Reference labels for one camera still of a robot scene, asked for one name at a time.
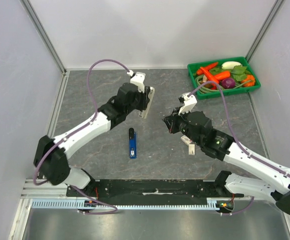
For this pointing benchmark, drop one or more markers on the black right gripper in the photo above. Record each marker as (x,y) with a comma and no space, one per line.
(171,122)

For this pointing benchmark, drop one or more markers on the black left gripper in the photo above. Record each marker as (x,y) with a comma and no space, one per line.
(144,99)

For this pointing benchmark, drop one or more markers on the beige and black stapler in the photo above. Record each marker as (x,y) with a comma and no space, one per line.
(150,96)

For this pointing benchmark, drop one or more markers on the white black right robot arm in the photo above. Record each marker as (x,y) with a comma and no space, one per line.
(272,180)

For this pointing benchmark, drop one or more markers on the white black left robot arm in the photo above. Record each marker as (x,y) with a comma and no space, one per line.
(52,154)

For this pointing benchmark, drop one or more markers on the blue and black stapler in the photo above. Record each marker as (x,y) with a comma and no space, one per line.
(132,143)

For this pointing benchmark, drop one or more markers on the white staple box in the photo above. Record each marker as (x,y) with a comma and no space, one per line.
(186,140)
(191,149)

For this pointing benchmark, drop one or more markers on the green toy long beans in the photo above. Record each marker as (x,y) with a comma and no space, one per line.
(213,89)

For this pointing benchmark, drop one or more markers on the brown toy mushroom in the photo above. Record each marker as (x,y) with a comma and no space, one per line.
(204,79)

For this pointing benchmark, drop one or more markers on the green plastic basket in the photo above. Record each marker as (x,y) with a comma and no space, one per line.
(193,67)

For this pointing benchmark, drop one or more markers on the orange toy carrot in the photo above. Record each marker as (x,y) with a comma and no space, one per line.
(208,67)
(210,76)
(223,75)

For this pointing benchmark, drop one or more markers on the purple toy onion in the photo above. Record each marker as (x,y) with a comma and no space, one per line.
(228,83)

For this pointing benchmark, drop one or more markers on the white toy radish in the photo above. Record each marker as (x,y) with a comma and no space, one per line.
(229,65)

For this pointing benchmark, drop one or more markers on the green toy leafy vegetable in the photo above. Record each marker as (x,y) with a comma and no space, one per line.
(240,73)

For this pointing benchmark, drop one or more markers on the small orange toy pumpkin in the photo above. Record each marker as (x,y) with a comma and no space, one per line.
(249,81)

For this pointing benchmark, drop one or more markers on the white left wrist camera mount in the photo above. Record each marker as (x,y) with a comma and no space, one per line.
(137,78)

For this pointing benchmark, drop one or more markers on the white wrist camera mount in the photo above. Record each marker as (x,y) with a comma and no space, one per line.
(188,101)
(137,78)

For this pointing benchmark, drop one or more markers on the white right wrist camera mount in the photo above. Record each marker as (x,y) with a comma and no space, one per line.
(188,101)

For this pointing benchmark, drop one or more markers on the aluminium frame rail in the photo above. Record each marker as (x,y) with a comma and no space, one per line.
(43,34)

